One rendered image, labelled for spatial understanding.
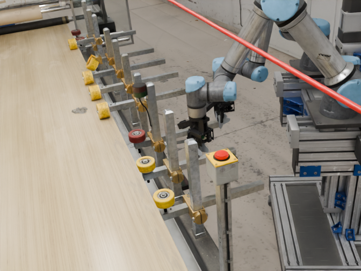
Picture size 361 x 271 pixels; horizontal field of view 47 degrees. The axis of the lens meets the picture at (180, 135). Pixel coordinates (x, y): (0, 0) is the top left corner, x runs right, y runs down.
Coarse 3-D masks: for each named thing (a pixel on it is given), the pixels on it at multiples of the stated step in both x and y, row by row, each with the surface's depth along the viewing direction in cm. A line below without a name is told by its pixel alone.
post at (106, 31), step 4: (104, 28) 265; (108, 28) 265; (104, 32) 265; (108, 32) 265; (104, 36) 268; (108, 36) 266; (108, 40) 268; (108, 44) 269; (108, 48) 270; (108, 52) 271; (112, 52) 272; (108, 56) 275; (112, 56) 274; (112, 76) 280; (116, 76) 281; (112, 80) 283; (116, 80) 282
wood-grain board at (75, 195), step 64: (0, 64) 303; (64, 64) 291; (0, 128) 215; (64, 128) 209; (0, 192) 166; (64, 192) 162; (128, 192) 159; (0, 256) 136; (64, 256) 133; (128, 256) 131
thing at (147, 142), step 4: (216, 120) 210; (208, 124) 207; (212, 124) 208; (216, 124) 208; (188, 128) 206; (212, 128) 209; (176, 132) 203; (180, 132) 203; (184, 132) 204; (164, 136) 201; (176, 136) 203; (180, 136) 204; (184, 136) 205; (148, 140) 199; (164, 140) 202; (136, 144) 198; (140, 144) 198; (144, 144) 199; (148, 144) 200; (136, 148) 199
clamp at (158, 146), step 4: (148, 132) 203; (148, 136) 203; (152, 140) 197; (160, 140) 196; (152, 144) 198; (156, 144) 194; (160, 144) 194; (156, 148) 194; (160, 148) 196; (164, 148) 196; (160, 152) 196
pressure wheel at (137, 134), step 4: (132, 132) 198; (136, 132) 196; (140, 132) 197; (144, 132) 196; (128, 136) 196; (132, 136) 194; (136, 136) 194; (140, 136) 194; (144, 136) 196; (132, 140) 195; (136, 140) 194; (140, 140) 195; (144, 140) 196; (140, 152) 202
